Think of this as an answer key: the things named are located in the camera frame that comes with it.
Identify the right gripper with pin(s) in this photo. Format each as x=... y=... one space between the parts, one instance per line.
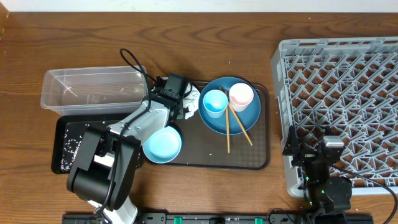
x=293 y=147

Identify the white tissue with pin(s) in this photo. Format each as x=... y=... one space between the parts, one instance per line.
x=190 y=101

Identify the black waste tray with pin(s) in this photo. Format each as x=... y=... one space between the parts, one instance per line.
x=101 y=120

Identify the left wooden chopstick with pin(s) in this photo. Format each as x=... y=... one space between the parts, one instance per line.
x=227 y=126

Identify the light blue cup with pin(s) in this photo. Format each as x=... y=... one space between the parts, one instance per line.
x=215 y=103

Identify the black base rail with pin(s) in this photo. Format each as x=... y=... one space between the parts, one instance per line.
x=273 y=218

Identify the white rice pile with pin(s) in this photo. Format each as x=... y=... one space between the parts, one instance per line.
x=72 y=139

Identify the brown serving tray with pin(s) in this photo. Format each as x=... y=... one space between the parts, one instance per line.
x=203 y=147

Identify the white pink cup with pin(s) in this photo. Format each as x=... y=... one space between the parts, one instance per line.
x=240 y=96

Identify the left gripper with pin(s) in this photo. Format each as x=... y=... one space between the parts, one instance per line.
x=180 y=104

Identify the dark blue plate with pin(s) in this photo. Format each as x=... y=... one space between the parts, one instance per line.
x=248 y=117

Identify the wooden chopstick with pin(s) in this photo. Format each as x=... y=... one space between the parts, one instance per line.
x=227 y=126
x=238 y=120

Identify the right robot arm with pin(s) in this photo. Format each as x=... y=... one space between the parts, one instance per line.
x=328 y=196

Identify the right wooden chopstick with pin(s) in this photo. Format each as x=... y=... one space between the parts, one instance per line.
x=238 y=120

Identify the grey dishwasher rack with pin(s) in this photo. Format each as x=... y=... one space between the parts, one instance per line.
x=350 y=85

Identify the light blue bowl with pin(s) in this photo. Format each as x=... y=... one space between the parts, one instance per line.
x=163 y=146

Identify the clear plastic bin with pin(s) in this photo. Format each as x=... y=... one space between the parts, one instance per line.
x=93 y=90

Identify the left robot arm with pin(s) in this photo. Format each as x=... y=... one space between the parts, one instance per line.
x=103 y=170

